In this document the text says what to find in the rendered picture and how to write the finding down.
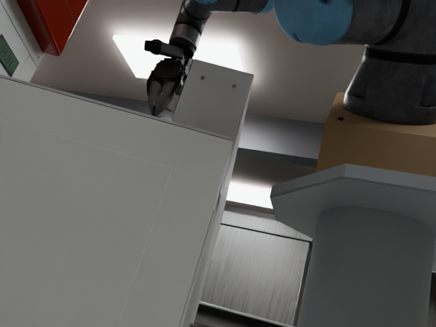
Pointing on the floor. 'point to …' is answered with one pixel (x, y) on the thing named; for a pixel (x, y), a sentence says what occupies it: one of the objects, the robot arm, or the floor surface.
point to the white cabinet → (102, 213)
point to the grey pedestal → (363, 244)
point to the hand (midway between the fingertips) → (154, 109)
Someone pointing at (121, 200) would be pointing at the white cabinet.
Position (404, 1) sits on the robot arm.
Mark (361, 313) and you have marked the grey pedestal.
